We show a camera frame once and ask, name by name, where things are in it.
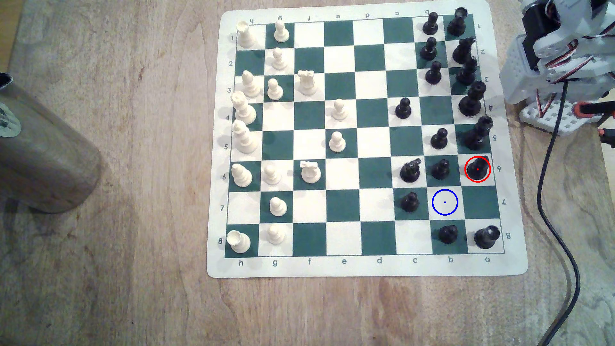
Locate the white knight chess piece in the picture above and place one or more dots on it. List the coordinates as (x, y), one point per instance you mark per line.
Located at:
(311, 174)
(307, 85)

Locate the black pawn chess piece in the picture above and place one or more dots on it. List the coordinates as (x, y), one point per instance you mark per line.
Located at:
(448, 234)
(439, 139)
(410, 202)
(440, 169)
(430, 25)
(428, 50)
(434, 75)
(403, 109)

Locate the black king chess piece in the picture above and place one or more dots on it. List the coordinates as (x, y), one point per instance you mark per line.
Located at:
(471, 102)

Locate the green and white chess mat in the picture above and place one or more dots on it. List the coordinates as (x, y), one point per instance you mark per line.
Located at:
(370, 269)

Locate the white bishop chess piece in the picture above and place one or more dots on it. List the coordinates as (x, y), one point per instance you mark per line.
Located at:
(251, 87)
(241, 177)

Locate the orange and black clamp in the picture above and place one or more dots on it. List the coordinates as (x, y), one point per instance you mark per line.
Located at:
(591, 109)
(608, 137)

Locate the black rook chess piece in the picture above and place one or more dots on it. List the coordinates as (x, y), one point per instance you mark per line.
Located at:
(457, 25)
(486, 238)

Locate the black queen chess piece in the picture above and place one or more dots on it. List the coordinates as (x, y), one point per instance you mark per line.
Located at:
(477, 135)

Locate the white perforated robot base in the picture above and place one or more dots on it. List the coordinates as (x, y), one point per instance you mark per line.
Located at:
(535, 115)

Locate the white king chess piece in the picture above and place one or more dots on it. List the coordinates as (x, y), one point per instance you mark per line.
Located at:
(245, 141)

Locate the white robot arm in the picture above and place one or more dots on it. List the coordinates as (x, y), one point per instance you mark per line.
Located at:
(547, 48)

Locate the white queen chess piece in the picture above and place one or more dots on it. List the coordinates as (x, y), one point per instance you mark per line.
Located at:
(244, 112)

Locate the black knight chess piece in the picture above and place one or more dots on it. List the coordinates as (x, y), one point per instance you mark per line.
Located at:
(462, 52)
(410, 172)

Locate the white pawn chess piece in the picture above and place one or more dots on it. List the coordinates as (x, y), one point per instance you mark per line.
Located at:
(281, 33)
(276, 236)
(337, 143)
(275, 91)
(278, 61)
(339, 111)
(278, 208)
(273, 177)

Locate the black bishop chess piece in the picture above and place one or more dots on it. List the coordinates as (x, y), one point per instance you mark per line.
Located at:
(466, 73)
(477, 170)

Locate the white rook chess piece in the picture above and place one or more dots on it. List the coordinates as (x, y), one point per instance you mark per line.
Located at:
(246, 36)
(239, 242)

